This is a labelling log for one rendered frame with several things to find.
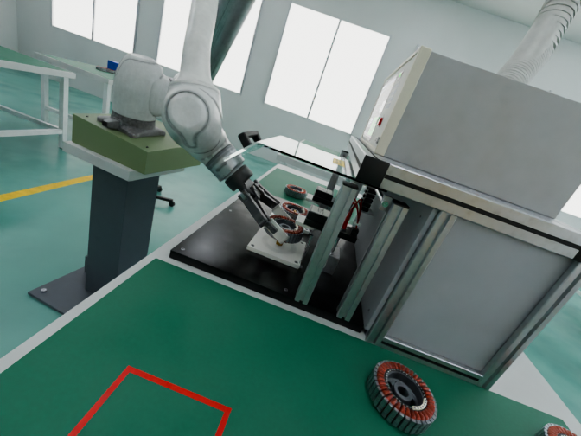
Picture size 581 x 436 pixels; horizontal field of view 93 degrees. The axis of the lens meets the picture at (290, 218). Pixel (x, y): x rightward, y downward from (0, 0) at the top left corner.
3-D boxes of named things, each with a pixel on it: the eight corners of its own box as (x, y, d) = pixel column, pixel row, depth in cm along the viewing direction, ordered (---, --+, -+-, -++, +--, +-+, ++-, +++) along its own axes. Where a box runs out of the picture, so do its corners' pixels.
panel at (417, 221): (363, 329, 61) (432, 207, 50) (352, 224, 122) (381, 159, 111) (368, 330, 61) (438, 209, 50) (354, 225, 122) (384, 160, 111)
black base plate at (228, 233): (169, 257, 64) (170, 249, 64) (251, 191, 124) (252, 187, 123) (360, 333, 62) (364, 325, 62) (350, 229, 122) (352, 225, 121)
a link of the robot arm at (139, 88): (107, 103, 111) (111, 42, 102) (156, 113, 123) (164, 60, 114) (114, 116, 101) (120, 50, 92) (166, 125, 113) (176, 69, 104)
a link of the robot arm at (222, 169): (201, 169, 71) (217, 187, 72) (225, 146, 68) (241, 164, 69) (213, 163, 79) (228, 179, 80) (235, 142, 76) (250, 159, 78)
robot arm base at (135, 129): (85, 119, 104) (85, 104, 101) (133, 118, 123) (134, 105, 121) (124, 139, 101) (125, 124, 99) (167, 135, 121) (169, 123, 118)
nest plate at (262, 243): (245, 249, 74) (247, 245, 74) (260, 228, 88) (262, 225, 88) (298, 269, 74) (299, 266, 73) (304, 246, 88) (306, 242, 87)
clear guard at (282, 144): (222, 160, 56) (229, 131, 54) (256, 149, 79) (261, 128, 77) (374, 217, 55) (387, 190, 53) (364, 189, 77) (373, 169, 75)
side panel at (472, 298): (365, 342, 60) (441, 211, 49) (364, 331, 63) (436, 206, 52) (488, 390, 59) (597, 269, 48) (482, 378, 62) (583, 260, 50)
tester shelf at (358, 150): (354, 179, 49) (366, 154, 48) (347, 146, 113) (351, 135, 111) (597, 269, 48) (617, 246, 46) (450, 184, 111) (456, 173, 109)
